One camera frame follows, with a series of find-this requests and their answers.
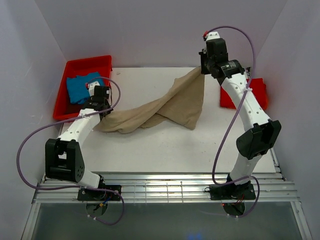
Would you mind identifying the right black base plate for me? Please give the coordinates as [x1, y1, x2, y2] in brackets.
[204, 182, 256, 200]

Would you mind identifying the blue folded t shirt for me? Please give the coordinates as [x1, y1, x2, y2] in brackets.
[66, 72, 105, 105]

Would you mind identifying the beige t shirt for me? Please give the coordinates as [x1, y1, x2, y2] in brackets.
[95, 66, 205, 134]

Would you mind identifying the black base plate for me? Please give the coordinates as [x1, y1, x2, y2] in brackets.
[77, 184, 122, 202]
[204, 182, 256, 200]

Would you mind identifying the red folded t shirt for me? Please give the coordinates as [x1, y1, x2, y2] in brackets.
[219, 78, 269, 111]

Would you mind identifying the red plastic bin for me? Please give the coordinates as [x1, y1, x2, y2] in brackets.
[53, 55, 112, 121]

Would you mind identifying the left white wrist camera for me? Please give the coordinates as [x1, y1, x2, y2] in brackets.
[87, 83, 96, 97]

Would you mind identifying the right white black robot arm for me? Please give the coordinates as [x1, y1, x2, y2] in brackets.
[199, 31, 282, 200]

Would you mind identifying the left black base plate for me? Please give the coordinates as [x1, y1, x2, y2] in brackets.
[77, 184, 122, 202]

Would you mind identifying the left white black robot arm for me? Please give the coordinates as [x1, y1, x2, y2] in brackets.
[45, 81, 111, 200]

